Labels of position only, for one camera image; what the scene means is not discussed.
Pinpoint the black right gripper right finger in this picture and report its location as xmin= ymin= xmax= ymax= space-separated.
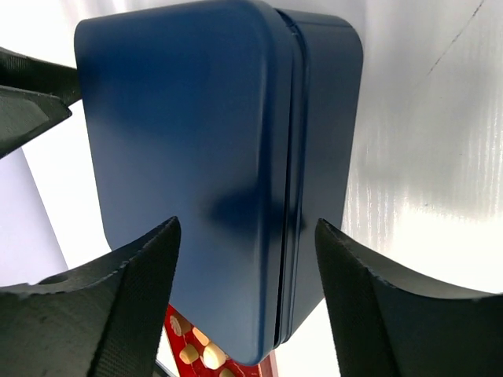
xmin=315 ymin=219 xmax=502 ymax=376

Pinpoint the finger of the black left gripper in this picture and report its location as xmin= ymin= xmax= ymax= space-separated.
xmin=1 ymin=86 xmax=72 ymax=158
xmin=1 ymin=48 xmax=82 ymax=106

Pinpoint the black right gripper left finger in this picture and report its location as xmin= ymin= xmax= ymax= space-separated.
xmin=1 ymin=217 xmax=181 ymax=376

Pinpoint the blue tin lid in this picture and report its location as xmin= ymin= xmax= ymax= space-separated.
xmin=74 ymin=1 xmax=293 ymax=364

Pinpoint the blue chocolate tin box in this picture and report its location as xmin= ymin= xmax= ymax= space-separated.
xmin=274 ymin=9 xmax=364 ymax=346

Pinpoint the red lacquer tray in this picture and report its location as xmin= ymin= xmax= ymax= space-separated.
xmin=164 ymin=306 xmax=279 ymax=377

